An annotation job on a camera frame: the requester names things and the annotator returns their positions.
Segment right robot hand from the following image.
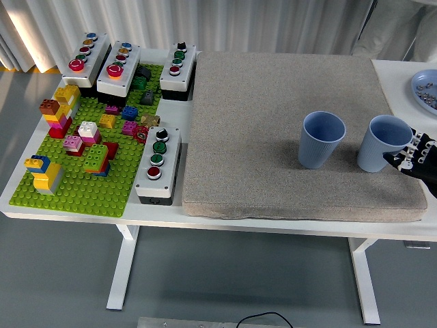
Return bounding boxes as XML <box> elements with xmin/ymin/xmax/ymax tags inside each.
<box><xmin>382</xmin><ymin>128</ymin><xmax>437</xmax><ymax>199</ymax></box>

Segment blue ribbed plastic cup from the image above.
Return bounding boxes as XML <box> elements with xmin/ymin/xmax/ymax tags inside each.
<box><xmin>298</xmin><ymin>111</ymin><xmax>347</xmax><ymax>170</ymax></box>
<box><xmin>356</xmin><ymin>114</ymin><xmax>414</xmax><ymax>174</ymax></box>

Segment blue plate with metal nuts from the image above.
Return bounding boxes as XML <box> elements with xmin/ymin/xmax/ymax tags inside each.
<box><xmin>410</xmin><ymin>69</ymin><xmax>437</xmax><ymax>117</ymax></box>

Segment white table leg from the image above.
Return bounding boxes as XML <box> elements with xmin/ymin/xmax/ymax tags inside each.
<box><xmin>348</xmin><ymin>238</ymin><xmax>382</xmax><ymax>325</ymax></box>
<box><xmin>106</xmin><ymin>224</ymin><xmax>140</xmax><ymax>311</ymax></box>

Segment person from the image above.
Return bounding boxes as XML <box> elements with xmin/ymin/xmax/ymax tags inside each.
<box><xmin>351</xmin><ymin>0</ymin><xmax>437</xmax><ymax>63</ymax></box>

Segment grey-brown fabric mat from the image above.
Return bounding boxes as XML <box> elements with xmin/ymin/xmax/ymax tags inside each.
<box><xmin>182</xmin><ymin>51</ymin><xmax>429</xmax><ymax>223</ymax></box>

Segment white pleated curtain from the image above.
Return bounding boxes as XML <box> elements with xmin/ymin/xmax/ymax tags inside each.
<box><xmin>0</xmin><ymin>0</ymin><xmax>437</xmax><ymax>74</ymax></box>

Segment four-button white control box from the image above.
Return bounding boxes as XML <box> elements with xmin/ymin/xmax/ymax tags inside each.
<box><xmin>135</xmin><ymin>126</ymin><xmax>183</xmax><ymax>206</ymax></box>
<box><xmin>159</xmin><ymin>41</ymin><xmax>197</xmax><ymax>102</ymax></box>

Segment red valve handwheel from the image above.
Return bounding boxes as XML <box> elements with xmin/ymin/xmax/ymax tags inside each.
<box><xmin>132</xmin><ymin>125</ymin><xmax>150</xmax><ymax>143</ymax></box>

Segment dark grey curved part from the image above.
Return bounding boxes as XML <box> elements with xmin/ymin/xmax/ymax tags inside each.
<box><xmin>135</xmin><ymin>66</ymin><xmax>153</xmax><ymax>82</ymax></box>

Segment five-button white control box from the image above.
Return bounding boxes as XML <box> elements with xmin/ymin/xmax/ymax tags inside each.
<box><xmin>61</xmin><ymin>32</ymin><xmax>113</xmax><ymax>99</ymax></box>
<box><xmin>96</xmin><ymin>40</ymin><xmax>142</xmax><ymax>107</ymax></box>

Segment red building brick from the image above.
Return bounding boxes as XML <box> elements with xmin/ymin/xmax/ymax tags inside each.
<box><xmin>102</xmin><ymin>141</ymin><xmax>119</xmax><ymax>161</ymax></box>

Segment yellow building brick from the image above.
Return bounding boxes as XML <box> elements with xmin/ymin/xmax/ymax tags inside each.
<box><xmin>99</xmin><ymin>113</ymin><xmax>117</xmax><ymax>129</ymax></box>

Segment green orange blue brick stack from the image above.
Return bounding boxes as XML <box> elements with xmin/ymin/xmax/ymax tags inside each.
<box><xmin>83</xmin><ymin>143</ymin><xmax>112</xmax><ymax>178</ymax></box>

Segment green studded building baseplate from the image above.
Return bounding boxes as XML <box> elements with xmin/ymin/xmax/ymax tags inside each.
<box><xmin>9</xmin><ymin>63</ymin><xmax>165</xmax><ymax>219</ymax></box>

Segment pink white red brick stack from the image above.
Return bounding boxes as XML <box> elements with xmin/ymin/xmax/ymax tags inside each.
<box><xmin>63</xmin><ymin>135</ymin><xmax>86</xmax><ymax>157</ymax></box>

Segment yellow white brick stack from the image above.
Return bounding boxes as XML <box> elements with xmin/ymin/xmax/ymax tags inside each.
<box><xmin>54</xmin><ymin>84</ymin><xmax>82</xmax><ymax>119</ymax></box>

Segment brown yellow red brick tower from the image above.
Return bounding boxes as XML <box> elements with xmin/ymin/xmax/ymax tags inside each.
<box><xmin>39</xmin><ymin>98</ymin><xmax>74</xmax><ymax>139</ymax></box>

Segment blue yellow grey brick stack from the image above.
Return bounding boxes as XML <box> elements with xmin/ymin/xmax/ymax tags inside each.
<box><xmin>23</xmin><ymin>154</ymin><xmax>66</xmax><ymax>195</ymax></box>

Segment black cable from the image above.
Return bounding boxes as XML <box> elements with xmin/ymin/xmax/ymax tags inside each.
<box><xmin>237</xmin><ymin>311</ymin><xmax>294</xmax><ymax>328</ymax></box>

